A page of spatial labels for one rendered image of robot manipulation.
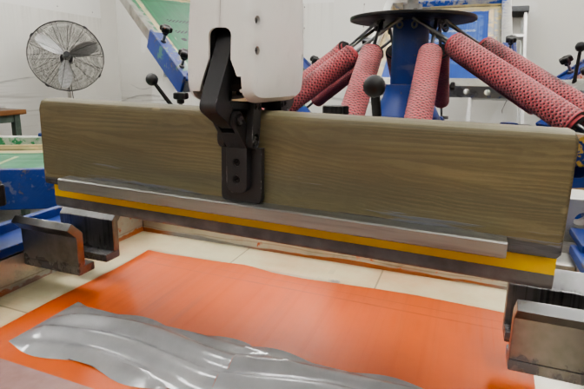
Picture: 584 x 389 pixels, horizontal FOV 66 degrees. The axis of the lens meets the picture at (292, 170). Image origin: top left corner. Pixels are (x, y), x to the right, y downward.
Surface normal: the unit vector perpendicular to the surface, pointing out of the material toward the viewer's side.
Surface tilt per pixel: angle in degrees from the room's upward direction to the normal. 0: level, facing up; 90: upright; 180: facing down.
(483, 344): 0
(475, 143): 90
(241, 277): 0
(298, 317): 0
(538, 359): 90
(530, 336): 90
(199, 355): 31
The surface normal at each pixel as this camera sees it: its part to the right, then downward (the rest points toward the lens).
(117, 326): -0.11, -0.79
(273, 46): 0.90, 0.17
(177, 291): 0.01, -0.98
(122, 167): -0.36, 0.18
